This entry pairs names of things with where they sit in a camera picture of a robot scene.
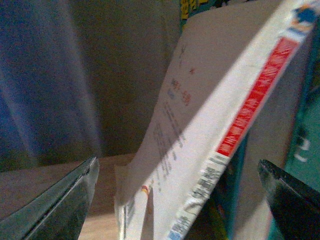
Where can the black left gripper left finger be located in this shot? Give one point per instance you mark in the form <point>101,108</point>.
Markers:
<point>59,212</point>

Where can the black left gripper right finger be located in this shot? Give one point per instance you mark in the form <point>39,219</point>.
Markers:
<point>294,205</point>

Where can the white book with red spine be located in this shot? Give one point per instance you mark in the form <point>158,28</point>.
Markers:
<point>225,65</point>

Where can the teal patterned book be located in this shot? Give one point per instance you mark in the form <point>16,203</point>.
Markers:
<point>303,159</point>

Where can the light wooden shelf cabinet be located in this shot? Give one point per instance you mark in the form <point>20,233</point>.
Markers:
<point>67,70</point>

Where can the teal book with black characters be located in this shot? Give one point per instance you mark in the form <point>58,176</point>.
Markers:
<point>216,220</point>

